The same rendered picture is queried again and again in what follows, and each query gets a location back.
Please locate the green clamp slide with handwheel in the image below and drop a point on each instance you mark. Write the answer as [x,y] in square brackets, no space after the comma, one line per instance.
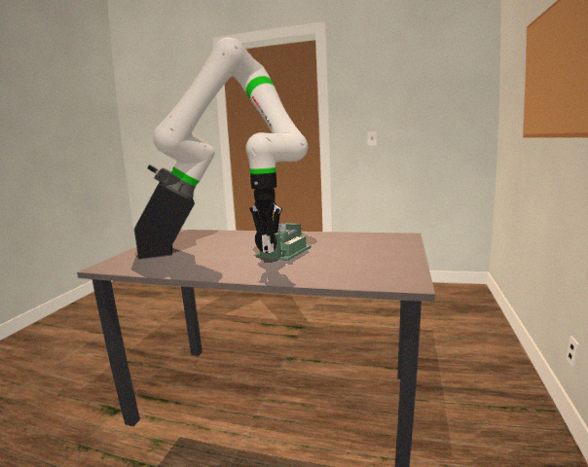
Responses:
[288,243]

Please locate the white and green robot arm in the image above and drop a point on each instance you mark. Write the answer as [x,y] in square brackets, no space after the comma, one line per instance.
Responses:
[174,136]

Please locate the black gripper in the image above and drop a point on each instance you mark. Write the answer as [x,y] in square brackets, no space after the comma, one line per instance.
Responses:
[264,219]

